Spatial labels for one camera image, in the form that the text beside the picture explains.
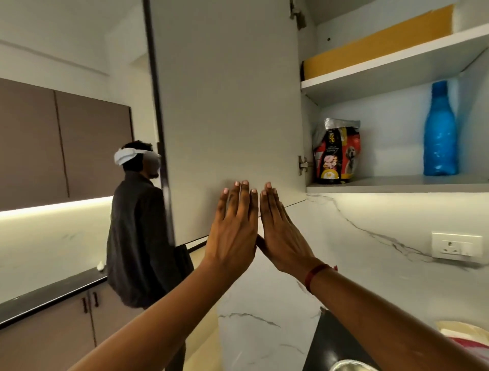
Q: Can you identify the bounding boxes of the person's left hand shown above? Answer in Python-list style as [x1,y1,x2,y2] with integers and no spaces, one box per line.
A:
[204,180,259,282]

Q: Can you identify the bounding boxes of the person's right hand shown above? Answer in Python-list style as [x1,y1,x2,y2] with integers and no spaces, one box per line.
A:
[256,182,325,282]

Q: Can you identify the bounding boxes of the red black pet food bag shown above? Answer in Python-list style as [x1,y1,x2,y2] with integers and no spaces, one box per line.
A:
[312,117,362,185]

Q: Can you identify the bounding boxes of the wall cabinet door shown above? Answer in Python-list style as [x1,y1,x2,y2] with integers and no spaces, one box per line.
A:
[143,0,307,247]

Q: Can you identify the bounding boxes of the steel bowl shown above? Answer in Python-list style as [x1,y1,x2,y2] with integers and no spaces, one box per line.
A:
[328,359,379,371]

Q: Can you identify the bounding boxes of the blue water bottle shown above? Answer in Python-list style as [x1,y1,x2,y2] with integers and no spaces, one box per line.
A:
[423,80,459,176]

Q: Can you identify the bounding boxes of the person's right forearm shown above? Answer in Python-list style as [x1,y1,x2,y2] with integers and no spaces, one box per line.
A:
[311,267,489,371]

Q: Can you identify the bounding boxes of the person's left forearm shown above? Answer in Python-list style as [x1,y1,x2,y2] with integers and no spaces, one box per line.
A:
[68,259,245,371]

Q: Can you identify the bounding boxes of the red wrist band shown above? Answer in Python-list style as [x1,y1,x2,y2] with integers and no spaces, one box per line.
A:
[304,263,339,294]

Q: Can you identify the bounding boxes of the white headset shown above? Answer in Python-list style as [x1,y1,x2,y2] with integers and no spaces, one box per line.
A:
[114,147,162,175]

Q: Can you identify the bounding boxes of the under-cabinet light strip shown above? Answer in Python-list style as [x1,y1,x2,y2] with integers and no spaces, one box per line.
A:
[0,195,114,222]

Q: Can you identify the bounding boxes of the red and white tissue box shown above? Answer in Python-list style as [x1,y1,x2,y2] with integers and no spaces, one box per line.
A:
[435,320,489,354]

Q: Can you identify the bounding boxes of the brown base cabinet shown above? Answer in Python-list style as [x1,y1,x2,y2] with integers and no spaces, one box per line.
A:
[0,281,146,371]

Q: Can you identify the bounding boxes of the long yellow box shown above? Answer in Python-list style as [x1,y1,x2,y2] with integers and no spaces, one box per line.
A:
[303,4,455,81]

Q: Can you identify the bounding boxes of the grey wall cabinet body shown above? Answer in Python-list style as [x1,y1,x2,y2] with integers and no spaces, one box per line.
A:
[290,0,489,194]

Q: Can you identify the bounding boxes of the brown wall cabinet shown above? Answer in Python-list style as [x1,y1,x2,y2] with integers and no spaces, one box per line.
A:
[0,77,69,212]
[55,90,134,200]

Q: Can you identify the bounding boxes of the white wall socket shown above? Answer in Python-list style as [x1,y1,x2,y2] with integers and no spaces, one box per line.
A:
[431,231,484,262]

